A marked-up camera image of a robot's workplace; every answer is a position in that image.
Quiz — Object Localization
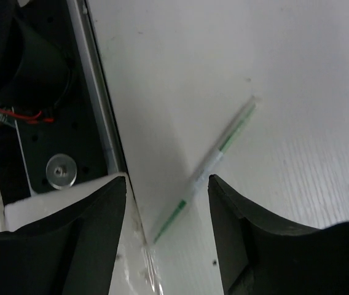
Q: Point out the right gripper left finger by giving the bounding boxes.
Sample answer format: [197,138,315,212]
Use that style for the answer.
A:
[0,176,127,294]

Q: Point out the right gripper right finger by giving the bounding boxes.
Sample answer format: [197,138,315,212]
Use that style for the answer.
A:
[208,175,349,294]

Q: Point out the clear green pen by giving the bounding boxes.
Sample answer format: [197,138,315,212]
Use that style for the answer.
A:
[150,96,258,245]

